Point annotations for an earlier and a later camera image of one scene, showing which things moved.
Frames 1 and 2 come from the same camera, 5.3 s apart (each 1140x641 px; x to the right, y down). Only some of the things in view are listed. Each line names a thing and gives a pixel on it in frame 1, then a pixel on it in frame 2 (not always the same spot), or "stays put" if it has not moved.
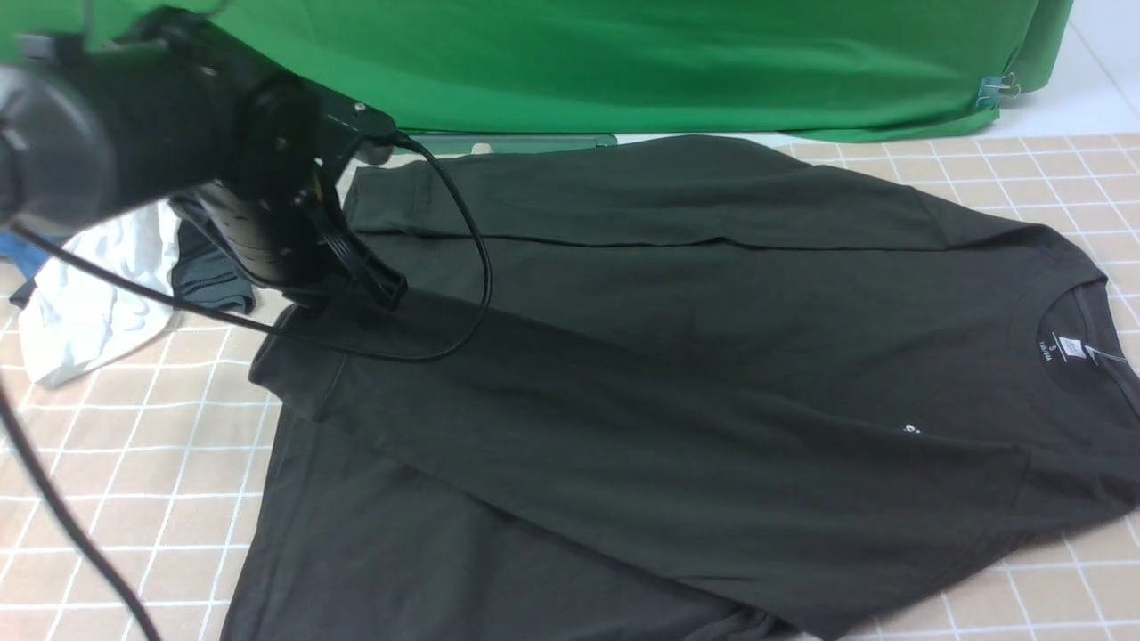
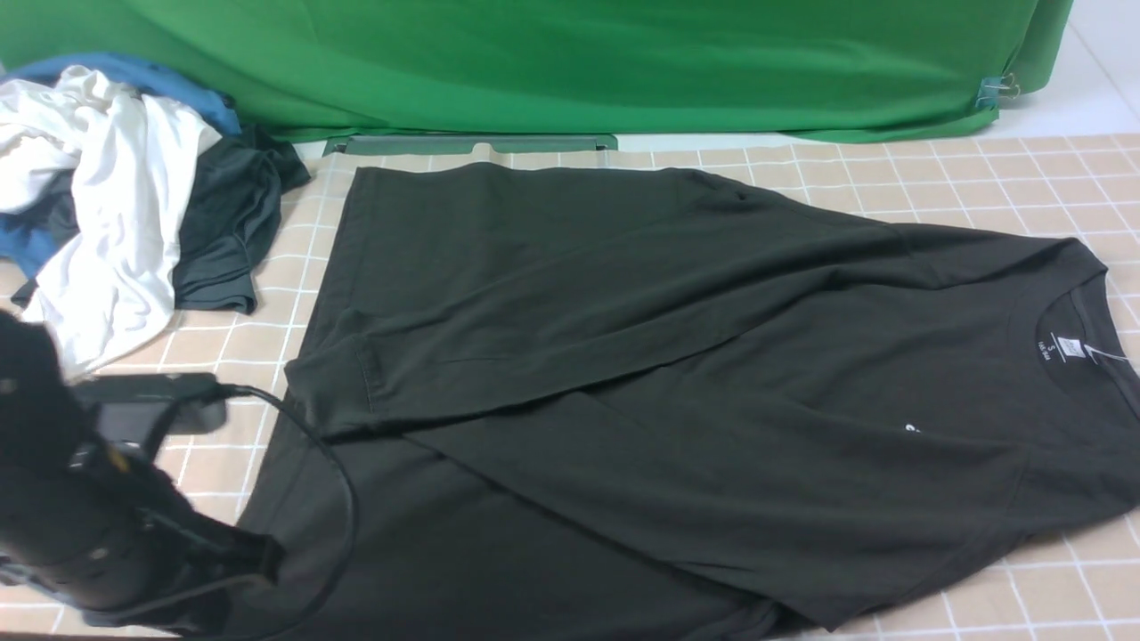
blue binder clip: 990,88 stays put
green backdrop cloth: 582,73 stays put
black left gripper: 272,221 to 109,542
